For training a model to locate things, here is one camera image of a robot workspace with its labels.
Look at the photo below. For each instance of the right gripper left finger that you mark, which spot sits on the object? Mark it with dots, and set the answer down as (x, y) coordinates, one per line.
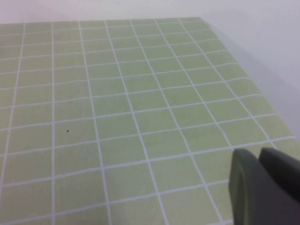
(250, 192)

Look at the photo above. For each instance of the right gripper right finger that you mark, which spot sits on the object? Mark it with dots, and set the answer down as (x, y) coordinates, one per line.
(283, 173)

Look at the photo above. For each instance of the green white-checked tablecloth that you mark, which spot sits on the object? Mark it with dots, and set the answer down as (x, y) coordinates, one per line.
(117, 105)

